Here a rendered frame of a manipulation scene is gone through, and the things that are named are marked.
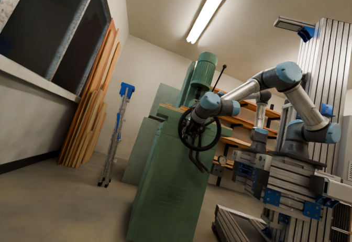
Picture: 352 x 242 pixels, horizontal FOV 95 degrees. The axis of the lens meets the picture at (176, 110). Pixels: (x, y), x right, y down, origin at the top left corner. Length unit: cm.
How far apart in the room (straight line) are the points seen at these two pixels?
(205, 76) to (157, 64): 267
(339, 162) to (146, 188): 134
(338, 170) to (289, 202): 48
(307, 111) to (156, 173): 98
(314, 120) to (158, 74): 327
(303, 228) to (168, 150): 101
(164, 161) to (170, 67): 308
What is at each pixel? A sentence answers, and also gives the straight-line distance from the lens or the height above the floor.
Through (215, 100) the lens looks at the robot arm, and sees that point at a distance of 68.
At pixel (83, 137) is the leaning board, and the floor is 38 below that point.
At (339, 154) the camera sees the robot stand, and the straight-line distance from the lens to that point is 164.
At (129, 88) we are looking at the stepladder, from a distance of 201.
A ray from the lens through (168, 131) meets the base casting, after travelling 118.
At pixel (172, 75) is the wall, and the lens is 397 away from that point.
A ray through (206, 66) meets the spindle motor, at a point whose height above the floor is 137.
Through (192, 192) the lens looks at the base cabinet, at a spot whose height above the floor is 38.
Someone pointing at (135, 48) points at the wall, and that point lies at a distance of 412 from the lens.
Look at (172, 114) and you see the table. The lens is 119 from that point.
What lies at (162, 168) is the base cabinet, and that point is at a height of 48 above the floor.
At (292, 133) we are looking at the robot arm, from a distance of 127.
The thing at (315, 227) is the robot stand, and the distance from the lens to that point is 158.
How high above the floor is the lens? 69
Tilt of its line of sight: 10 degrees up
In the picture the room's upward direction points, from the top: 18 degrees clockwise
